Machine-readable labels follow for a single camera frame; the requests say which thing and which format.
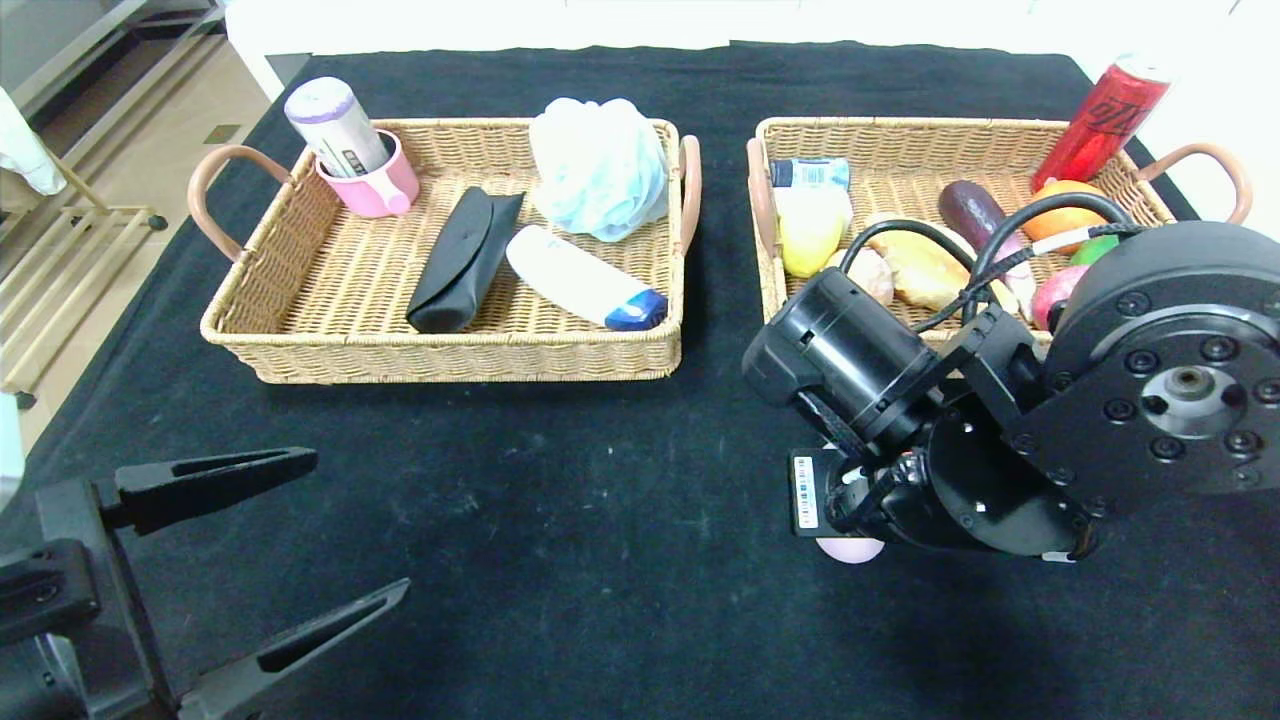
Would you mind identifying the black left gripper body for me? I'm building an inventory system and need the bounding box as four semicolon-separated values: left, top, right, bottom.
0;477;181;720

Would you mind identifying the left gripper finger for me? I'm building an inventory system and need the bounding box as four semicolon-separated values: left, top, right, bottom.
174;577;411;720
95;446;319;537

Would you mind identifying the black curved plastic piece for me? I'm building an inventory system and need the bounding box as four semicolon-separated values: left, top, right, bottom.
406;187;526;334

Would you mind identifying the white shampoo bottle blue cap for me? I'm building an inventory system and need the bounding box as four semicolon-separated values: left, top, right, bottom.
505;225;669;332

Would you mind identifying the pale purple round ball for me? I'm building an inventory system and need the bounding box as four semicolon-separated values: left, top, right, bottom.
815;537;887;565

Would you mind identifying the yellow round fruit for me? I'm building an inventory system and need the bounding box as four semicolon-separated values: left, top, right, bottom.
778;188;847;278

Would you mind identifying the red peach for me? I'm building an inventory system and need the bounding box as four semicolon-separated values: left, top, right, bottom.
1032;265;1093;331

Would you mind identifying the wicker basket holding pink mug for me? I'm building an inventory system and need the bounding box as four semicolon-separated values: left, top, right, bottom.
188;118;703;384

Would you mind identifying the wicker basket holding food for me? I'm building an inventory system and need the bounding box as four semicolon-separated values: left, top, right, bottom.
745;116;1254;381

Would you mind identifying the black table cloth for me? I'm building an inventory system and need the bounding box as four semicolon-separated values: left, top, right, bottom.
0;42;1280;720

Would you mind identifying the pink mug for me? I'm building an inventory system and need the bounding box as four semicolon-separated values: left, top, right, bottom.
318;130;423;219

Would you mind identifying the white hanging cloth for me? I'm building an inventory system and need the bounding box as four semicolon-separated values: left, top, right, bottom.
0;88;69;199

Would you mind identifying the white tube with purple cap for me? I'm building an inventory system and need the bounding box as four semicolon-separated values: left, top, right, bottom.
285;77;393;179

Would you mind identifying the grey metal shelf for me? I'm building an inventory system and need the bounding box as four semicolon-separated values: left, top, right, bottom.
0;0;233;131

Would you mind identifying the light blue bath pouf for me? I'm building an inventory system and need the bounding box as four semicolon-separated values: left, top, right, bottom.
530;97;671;243

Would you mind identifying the white table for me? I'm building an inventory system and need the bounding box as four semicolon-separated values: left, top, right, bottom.
228;0;1241;106

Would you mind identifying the small blue labelled bottle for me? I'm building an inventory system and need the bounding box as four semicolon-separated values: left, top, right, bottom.
770;158;851;191

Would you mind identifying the cream puff pastry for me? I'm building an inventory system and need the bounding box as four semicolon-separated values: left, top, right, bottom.
825;248;896;306

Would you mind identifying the small white juice carton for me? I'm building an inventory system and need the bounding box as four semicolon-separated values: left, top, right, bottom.
774;186;855;233

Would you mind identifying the golden bread loaf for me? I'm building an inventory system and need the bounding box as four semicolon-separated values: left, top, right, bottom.
864;213;1006;313

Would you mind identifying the purple eggplant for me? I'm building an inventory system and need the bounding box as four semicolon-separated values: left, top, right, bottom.
938;180;1037;319

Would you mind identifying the orange fruit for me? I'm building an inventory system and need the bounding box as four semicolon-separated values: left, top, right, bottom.
1021;180;1113;255

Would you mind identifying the red soda can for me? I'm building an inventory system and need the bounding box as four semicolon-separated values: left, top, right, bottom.
1030;52;1173;193

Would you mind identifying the beige metal trolley frame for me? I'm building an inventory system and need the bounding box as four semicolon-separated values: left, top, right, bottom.
0;150;169;413

